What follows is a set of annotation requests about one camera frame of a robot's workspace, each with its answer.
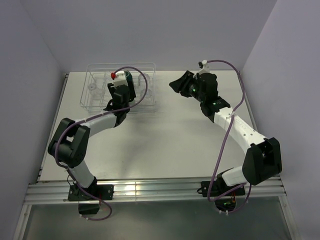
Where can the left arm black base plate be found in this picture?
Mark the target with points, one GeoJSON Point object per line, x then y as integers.
{"type": "Point", "coordinates": [96, 192]}

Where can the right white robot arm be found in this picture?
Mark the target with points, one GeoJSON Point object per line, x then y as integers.
{"type": "Point", "coordinates": [262, 155]}

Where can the black box under left base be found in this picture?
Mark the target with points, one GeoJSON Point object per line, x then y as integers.
{"type": "Point", "coordinates": [88, 208]}

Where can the dark teal mug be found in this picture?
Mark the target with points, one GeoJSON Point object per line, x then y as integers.
{"type": "Point", "coordinates": [129, 76]}

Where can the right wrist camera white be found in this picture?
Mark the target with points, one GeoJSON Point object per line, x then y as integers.
{"type": "Point", "coordinates": [203, 67]}

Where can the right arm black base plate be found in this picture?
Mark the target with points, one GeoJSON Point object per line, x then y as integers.
{"type": "Point", "coordinates": [219, 187]}

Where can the small clear glass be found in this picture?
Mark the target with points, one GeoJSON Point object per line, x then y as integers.
{"type": "Point", "coordinates": [96, 92]}

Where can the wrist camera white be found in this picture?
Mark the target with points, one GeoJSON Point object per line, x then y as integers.
{"type": "Point", "coordinates": [203, 67]}
{"type": "Point", "coordinates": [119, 78]}

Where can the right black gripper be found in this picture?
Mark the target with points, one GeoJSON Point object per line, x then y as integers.
{"type": "Point", "coordinates": [181, 85]}

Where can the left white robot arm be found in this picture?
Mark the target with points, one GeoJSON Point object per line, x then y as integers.
{"type": "Point", "coordinates": [73, 146]}

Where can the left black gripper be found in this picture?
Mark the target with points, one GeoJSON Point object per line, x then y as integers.
{"type": "Point", "coordinates": [132, 94]}

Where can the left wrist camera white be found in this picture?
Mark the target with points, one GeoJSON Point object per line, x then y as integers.
{"type": "Point", "coordinates": [119, 78]}

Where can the aluminium rail frame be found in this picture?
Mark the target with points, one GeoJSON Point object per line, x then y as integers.
{"type": "Point", "coordinates": [156, 161]}

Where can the clear acrylic dish rack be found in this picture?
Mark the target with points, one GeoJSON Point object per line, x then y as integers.
{"type": "Point", "coordinates": [100, 73]}

